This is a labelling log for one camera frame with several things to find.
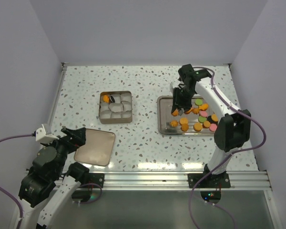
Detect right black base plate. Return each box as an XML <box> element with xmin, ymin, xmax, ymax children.
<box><xmin>187</xmin><ymin>172</ymin><xmax>231</xmax><ymax>188</ymax></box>

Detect green macaron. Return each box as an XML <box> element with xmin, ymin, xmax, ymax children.
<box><xmin>194</xmin><ymin>99</ymin><xmax>203</xmax><ymax>106</ymax></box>

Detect black sandwich cookie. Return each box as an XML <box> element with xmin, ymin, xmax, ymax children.
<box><xmin>109</xmin><ymin>95</ymin><xmax>116</xmax><ymax>103</ymax></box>

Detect gold tin lid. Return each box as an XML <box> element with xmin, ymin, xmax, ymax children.
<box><xmin>74</xmin><ymin>129</ymin><xmax>115</xmax><ymax>167</ymax></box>

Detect orange sandwich cookie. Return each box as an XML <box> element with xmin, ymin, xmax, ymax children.
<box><xmin>193</xmin><ymin>123</ymin><xmax>203</xmax><ymax>132</ymax></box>

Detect silver metal tray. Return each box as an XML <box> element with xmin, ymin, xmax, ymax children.
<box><xmin>157</xmin><ymin>96</ymin><xmax>214</xmax><ymax>136</ymax></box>

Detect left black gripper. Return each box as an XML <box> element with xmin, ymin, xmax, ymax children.
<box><xmin>41</xmin><ymin>126</ymin><xmax>86</xmax><ymax>177</ymax></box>

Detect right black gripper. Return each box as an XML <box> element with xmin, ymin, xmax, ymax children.
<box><xmin>172</xmin><ymin>86</ymin><xmax>197</xmax><ymax>115</ymax></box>

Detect pink macaron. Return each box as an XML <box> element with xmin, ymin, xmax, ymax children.
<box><xmin>199</xmin><ymin>111</ymin><xmax>208</xmax><ymax>117</ymax></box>

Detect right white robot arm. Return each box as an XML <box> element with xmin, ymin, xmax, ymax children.
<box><xmin>171</xmin><ymin>64</ymin><xmax>251</xmax><ymax>187</ymax></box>

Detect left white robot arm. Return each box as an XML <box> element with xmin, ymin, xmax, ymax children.
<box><xmin>15</xmin><ymin>125</ymin><xmax>90</xmax><ymax>229</ymax></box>

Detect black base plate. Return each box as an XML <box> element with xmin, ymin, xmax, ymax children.
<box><xmin>82</xmin><ymin>173</ymin><xmax>105</xmax><ymax>188</ymax></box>
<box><xmin>187</xmin><ymin>172</ymin><xmax>231</xmax><ymax>188</ymax></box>

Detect aluminium rail frame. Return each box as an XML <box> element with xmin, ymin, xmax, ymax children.
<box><xmin>26</xmin><ymin>170</ymin><xmax>270</xmax><ymax>190</ymax></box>

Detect gold cookie tin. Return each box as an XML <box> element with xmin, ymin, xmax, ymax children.
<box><xmin>98</xmin><ymin>91</ymin><xmax>133</xmax><ymax>125</ymax></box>

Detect orange swirl cookie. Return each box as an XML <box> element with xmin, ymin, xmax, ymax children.
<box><xmin>171</xmin><ymin>109</ymin><xmax>179</xmax><ymax>116</ymax></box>

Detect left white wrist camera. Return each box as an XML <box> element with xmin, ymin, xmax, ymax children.
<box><xmin>35</xmin><ymin>124</ymin><xmax>59</xmax><ymax>144</ymax></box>

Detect metal tongs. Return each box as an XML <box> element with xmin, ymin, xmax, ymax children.
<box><xmin>169</xmin><ymin>82</ymin><xmax>179</xmax><ymax>95</ymax></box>

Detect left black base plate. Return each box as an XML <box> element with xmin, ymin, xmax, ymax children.
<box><xmin>82</xmin><ymin>173</ymin><xmax>105</xmax><ymax>188</ymax></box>

